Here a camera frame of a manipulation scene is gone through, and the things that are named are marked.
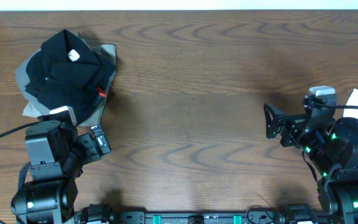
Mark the black polo shirt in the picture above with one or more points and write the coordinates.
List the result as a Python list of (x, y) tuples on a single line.
[(66, 72)]

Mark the grey folded garment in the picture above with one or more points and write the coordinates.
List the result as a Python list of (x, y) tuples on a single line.
[(22, 78)]

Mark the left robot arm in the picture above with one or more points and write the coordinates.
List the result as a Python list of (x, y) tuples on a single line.
[(47, 188)]

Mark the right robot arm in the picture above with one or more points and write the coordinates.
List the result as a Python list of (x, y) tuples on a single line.
[(329, 147)]

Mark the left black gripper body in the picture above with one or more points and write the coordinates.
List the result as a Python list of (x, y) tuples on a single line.
[(85, 147)]

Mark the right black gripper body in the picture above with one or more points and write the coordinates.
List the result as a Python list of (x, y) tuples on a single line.
[(296, 131)]

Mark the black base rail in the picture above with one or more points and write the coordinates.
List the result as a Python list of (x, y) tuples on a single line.
[(256, 214)]

